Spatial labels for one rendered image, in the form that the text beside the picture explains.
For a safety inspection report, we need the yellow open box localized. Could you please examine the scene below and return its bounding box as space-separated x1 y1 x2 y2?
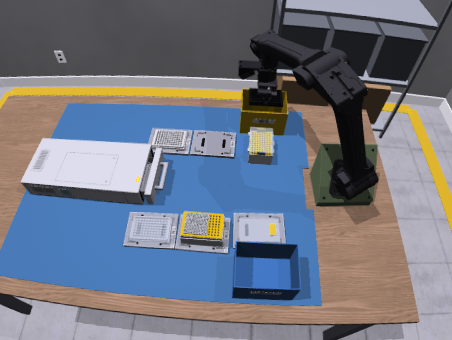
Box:
240 89 288 136

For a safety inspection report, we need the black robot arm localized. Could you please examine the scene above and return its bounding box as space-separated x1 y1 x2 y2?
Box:
238 30 378 200

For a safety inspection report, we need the blue bench mat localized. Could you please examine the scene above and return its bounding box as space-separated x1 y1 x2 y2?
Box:
0 103 322 306

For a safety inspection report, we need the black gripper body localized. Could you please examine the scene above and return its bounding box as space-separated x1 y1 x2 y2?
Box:
258 67 278 95

